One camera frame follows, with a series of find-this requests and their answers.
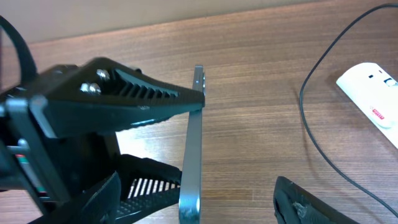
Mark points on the white power strip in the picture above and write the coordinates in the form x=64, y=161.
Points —
x=374, y=92

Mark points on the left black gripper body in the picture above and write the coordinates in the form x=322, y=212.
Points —
x=52, y=170

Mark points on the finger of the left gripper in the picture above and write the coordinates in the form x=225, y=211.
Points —
x=147, y=186
x=105, y=96

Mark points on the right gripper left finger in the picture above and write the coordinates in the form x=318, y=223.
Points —
x=97, y=205

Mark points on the cyan screen Galaxy smartphone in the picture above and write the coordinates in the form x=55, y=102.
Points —
x=189, y=206

